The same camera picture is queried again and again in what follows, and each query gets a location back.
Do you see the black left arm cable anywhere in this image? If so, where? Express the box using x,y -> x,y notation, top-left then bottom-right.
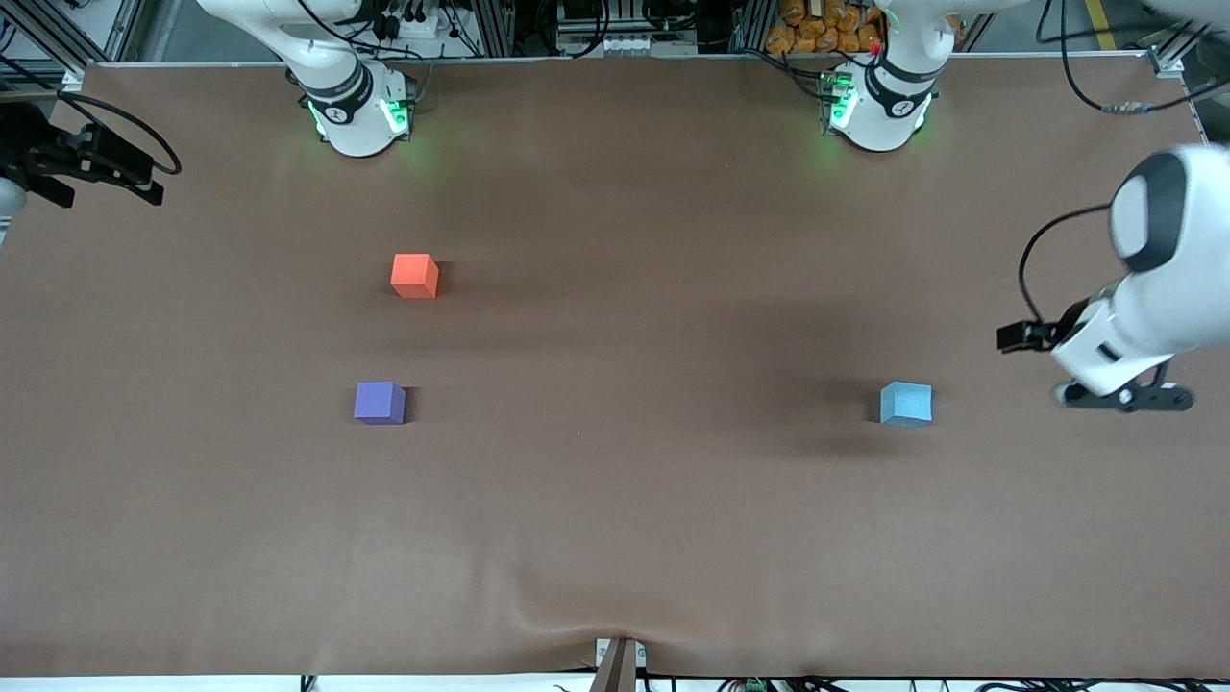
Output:
1017,0 -> 1230,330

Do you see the pile of orange packets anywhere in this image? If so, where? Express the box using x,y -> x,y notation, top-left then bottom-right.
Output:
765,0 -> 887,56

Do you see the grey metal mount bracket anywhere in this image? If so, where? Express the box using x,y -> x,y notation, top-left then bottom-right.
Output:
592,636 -> 649,692

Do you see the purple foam block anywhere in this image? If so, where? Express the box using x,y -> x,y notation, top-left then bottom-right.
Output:
353,381 -> 407,426

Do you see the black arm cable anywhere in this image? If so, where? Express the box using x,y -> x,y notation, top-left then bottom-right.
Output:
0,58 -> 184,178
1017,0 -> 1230,330

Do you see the white power strip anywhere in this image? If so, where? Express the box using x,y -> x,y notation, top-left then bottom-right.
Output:
370,0 -> 464,51

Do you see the aluminium frame profile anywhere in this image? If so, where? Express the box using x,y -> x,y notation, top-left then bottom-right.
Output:
1144,0 -> 1230,80

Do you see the light blue foam block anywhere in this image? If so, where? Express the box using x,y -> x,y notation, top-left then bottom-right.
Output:
879,381 -> 934,428

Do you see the brown table cover mat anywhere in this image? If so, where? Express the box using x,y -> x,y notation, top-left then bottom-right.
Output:
0,53 -> 1230,680

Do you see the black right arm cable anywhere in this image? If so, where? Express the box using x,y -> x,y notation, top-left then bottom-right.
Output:
0,58 -> 184,178

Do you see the orange foam block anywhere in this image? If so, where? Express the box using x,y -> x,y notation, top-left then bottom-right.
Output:
389,253 -> 441,300

